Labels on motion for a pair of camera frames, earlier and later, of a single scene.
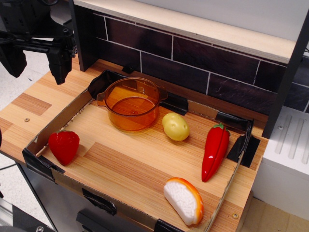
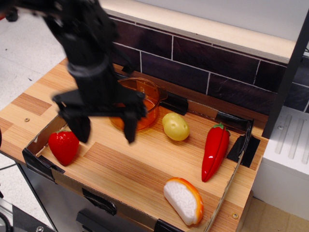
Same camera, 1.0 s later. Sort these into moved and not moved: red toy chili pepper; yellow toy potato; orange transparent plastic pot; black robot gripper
Moved: black robot gripper
Not moved: yellow toy potato; red toy chili pepper; orange transparent plastic pot
